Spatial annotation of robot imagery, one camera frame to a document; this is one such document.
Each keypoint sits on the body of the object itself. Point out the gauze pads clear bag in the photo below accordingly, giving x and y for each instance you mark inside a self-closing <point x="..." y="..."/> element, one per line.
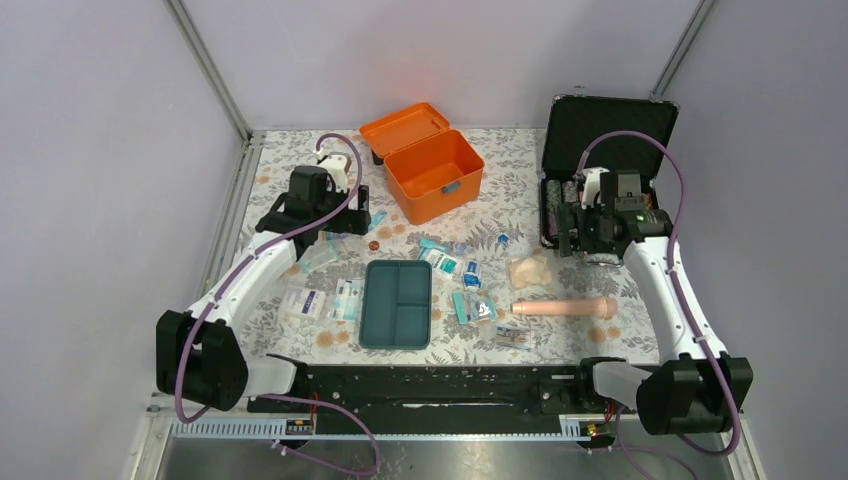
<point x="529" y="271"/>

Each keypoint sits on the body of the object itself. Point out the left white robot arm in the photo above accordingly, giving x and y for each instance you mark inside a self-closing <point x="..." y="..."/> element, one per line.
<point x="198" y="356"/>

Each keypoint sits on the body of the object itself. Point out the teal divided tray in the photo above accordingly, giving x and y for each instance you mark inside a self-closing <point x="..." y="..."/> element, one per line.
<point x="396" y="309"/>

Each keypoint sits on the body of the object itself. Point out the teal bandage sachet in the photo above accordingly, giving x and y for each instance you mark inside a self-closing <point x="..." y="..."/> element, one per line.
<point x="433" y="245"/>

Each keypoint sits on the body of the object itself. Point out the white teal dressing packet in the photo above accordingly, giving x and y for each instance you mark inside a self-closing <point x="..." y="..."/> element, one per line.
<point x="347" y="301"/>

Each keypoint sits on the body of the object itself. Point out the orange plastic medicine box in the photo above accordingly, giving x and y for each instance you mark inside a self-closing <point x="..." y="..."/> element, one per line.
<point x="431" y="167"/>

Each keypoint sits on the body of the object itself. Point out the floral tablecloth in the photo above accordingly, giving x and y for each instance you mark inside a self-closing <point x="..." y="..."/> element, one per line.
<point x="507" y="204"/>

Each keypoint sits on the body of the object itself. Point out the gloves packet clear bag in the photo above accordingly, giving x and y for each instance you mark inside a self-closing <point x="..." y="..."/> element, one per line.
<point x="320" y="255"/>

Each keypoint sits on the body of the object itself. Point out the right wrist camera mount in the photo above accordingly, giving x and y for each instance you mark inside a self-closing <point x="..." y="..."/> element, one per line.
<point x="591" y="186"/>

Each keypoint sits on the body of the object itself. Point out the medical gauze packet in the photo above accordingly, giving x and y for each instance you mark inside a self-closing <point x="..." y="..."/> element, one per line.
<point x="441" y="262"/>

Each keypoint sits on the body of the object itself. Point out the teal plaster packet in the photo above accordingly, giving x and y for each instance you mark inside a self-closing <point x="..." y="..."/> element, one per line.
<point x="460" y="308"/>

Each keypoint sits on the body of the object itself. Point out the white blue medicine box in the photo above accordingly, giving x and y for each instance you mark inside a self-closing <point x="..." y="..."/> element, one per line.
<point x="302" y="303"/>

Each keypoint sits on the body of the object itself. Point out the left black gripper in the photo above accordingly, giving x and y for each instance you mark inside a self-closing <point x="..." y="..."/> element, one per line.
<point x="353" y="220"/>

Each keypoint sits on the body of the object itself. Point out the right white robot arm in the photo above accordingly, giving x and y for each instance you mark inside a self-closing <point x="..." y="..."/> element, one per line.
<point x="698" y="386"/>

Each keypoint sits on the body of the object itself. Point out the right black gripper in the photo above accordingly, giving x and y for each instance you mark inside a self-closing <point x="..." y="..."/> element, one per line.
<point x="570" y="217"/>

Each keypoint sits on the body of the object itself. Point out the clear bag with small items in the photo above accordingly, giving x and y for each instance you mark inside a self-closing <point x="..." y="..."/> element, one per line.
<point x="480" y="308"/>

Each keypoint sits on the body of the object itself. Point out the striped plaster strip packet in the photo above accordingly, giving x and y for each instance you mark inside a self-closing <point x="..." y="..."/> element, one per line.
<point x="513" y="337"/>

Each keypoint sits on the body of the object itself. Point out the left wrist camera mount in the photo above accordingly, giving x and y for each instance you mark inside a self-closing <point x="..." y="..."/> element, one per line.
<point x="337" y="165"/>

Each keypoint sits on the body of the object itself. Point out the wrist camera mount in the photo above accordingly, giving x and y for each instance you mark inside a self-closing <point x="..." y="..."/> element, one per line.
<point x="591" y="186"/>
<point x="337" y="165"/>

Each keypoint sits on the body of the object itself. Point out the blue white wipe packet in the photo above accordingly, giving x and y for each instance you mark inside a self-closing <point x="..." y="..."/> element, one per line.
<point x="472" y="276"/>

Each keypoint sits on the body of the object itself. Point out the small teal sachet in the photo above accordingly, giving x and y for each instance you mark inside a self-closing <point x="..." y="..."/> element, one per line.
<point x="376" y="219"/>

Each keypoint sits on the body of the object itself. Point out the black foam-lined case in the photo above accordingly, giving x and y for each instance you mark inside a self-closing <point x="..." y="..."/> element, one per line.
<point x="575" y="121"/>

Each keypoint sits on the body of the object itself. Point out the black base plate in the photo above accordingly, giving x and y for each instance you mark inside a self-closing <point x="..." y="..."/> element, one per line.
<point x="441" y="400"/>

